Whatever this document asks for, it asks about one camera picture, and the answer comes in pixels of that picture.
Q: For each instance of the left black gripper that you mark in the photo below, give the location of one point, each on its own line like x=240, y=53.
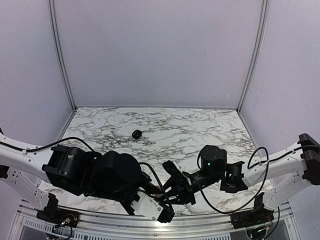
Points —
x=152, y=189

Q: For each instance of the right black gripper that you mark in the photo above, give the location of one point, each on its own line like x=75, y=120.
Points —
x=186, y=194

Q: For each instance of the black earbud charging case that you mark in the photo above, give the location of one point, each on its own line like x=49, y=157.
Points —
x=136, y=134

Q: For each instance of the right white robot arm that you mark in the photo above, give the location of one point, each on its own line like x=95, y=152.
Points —
x=300, y=163

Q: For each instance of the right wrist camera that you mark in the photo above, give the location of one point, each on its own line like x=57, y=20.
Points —
x=172, y=170

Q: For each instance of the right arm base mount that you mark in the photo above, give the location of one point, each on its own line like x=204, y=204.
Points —
x=257, y=221

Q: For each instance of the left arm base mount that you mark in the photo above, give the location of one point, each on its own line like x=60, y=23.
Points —
x=59, y=216

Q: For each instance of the aluminium front rail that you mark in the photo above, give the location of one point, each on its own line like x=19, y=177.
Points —
x=108, y=226

